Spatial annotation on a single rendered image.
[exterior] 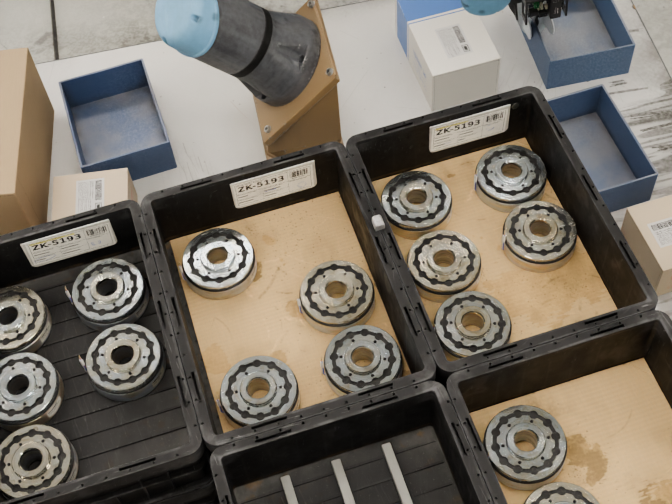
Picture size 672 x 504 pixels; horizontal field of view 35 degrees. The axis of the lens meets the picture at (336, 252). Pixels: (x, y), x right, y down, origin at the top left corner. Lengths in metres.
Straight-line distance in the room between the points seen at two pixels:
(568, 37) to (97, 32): 1.53
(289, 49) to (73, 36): 1.50
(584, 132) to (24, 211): 0.92
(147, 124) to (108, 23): 1.25
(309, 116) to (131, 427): 0.58
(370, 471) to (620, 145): 0.74
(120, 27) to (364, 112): 1.36
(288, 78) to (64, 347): 0.54
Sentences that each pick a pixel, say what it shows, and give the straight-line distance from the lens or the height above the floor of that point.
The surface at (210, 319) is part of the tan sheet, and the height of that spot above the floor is 0.83.
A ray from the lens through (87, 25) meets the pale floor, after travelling 3.15.
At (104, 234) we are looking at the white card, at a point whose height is 0.89.
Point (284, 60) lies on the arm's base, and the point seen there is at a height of 0.90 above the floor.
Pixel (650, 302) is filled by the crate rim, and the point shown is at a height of 0.93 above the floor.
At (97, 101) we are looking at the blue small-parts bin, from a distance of 1.97.
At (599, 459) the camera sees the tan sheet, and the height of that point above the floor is 0.83.
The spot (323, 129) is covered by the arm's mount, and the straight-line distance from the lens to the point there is 1.76.
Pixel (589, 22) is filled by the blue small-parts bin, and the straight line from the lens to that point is 2.04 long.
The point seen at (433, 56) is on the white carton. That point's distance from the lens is 1.84.
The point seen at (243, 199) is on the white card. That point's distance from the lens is 1.57.
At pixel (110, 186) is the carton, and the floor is 0.77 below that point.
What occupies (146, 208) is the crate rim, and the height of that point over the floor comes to 0.93.
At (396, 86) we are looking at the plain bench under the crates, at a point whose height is 0.70.
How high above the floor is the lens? 2.13
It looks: 57 degrees down
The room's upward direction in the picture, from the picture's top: 6 degrees counter-clockwise
